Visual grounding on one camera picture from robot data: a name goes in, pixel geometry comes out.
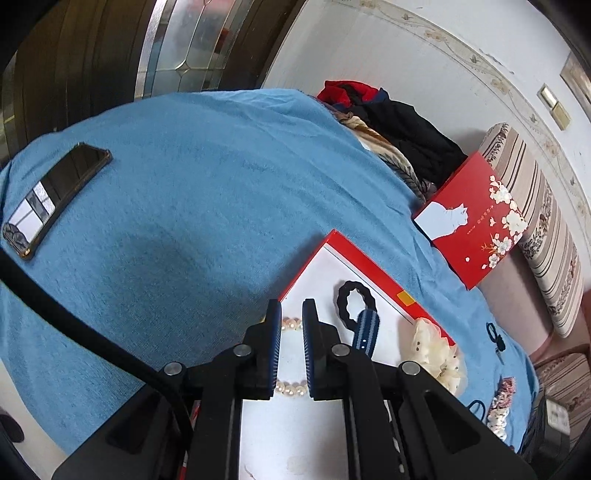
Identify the blue striped hair clip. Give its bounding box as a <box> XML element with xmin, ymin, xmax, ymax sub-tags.
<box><xmin>350</xmin><ymin>308</ymin><xmax>382</xmax><ymax>358</ymax></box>

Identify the white floral scrunchie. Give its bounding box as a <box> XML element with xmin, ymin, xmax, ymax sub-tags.
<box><xmin>486</xmin><ymin>406</ymin><xmax>509</xmax><ymax>441</ymax></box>

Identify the blue blanket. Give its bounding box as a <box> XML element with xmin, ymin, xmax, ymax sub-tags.
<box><xmin>0</xmin><ymin>88</ymin><xmax>541</xmax><ymax>457</ymax></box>

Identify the red floral box lid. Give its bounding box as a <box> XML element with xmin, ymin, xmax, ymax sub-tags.
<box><xmin>412</xmin><ymin>151</ymin><xmax>528</xmax><ymax>291</ymax></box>

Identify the beige wall switch plate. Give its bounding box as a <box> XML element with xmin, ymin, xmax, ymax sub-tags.
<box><xmin>539</xmin><ymin>84</ymin><xmax>572</xmax><ymax>132</ymax></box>

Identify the black cable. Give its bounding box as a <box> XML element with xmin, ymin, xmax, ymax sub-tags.
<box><xmin>0</xmin><ymin>251</ymin><xmax>195</xmax><ymax>464</ymax></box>

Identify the black smartphone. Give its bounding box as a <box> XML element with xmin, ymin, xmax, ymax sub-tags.
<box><xmin>2</xmin><ymin>142</ymin><xmax>113</xmax><ymax>261</ymax></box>

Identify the pink plaid scrunchie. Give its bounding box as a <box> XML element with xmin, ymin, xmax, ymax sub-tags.
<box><xmin>487</xmin><ymin>376</ymin><xmax>518</xmax><ymax>411</ymax></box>

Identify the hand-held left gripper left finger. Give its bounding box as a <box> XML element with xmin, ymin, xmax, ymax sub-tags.
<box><xmin>53</xmin><ymin>299</ymin><xmax>283</xmax><ymax>480</ymax></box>

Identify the pink sofa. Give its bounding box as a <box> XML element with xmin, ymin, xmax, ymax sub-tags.
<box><xmin>478</xmin><ymin>240</ymin><xmax>557</xmax><ymax>358</ymax></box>

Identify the dark wooden door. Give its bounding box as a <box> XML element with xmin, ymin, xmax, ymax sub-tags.
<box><xmin>0</xmin><ymin>0</ymin><xmax>305</xmax><ymax>164</ymax></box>

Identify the cream dotted scrunchie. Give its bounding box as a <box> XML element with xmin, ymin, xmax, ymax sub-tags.
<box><xmin>399</xmin><ymin>318</ymin><xmax>467</xmax><ymax>395</ymax></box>

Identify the patterned brown scarf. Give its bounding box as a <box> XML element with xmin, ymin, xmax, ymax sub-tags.
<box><xmin>323</xmin><ymin>104</ymin><xmax>437</xmax><ymax>204</ymax></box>

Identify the red box base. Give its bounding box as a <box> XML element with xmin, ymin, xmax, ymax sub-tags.
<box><xmin>182</xmin><ymin>229</ymin><xmax>458</xmax><ymax>480</ymax></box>

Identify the black wavy scrunchie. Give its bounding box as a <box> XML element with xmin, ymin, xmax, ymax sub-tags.
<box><xmin>336</xmin><ymin>279</ymin><xmax>377</xmax><ymax>330</ymax></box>

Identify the black garment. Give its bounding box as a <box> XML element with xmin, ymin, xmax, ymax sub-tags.
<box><xmin>344</xmin><ymin>88</ymin><xmax>469</xmax><ymax>195</ymax></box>

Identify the framed wall picture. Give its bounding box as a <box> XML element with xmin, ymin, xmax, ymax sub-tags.
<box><xmin>561</xmin><ymin>52</ymin><xmax>591</xmax><ymax>95</ymax></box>

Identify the patterned glass door panel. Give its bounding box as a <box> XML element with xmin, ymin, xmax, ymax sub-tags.
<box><xmin>134</xmin><ymin>0</ymin><xmax>246</xmax><ymax>100</ymax></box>

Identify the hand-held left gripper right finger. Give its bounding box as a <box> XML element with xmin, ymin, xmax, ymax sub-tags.
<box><xmin>301</xmin><ymin>298</ymin><xmax>539</xmax><ymax>480</ymax></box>

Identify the red cloth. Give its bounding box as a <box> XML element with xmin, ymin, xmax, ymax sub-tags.
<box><xmin>316</xmin><ymin>80</ymin><xmax>385</xmax><ymax>108</ymax></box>

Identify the white pearl bracelet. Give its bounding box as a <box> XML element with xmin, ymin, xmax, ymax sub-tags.
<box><xmin>274</xmin><ymin>316</ymin><xmax>311</xmax><ymax>398</ymax></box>

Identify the thin black hair tie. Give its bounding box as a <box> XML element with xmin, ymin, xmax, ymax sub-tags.
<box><xmin>465</xmin><ymin>399</ymin><xmax>489</xmax><ymax>424</ymax></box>
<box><xmin>485</xmin><ymin>322</ymin><xmax>507</xmax><ymax>354</ymax></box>

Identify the large striped floral cushion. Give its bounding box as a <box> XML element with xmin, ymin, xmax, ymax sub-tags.
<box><xmin>536</xmin><ymin>344</ymin><xmax>591</xmax><ymax>439</ymax></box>

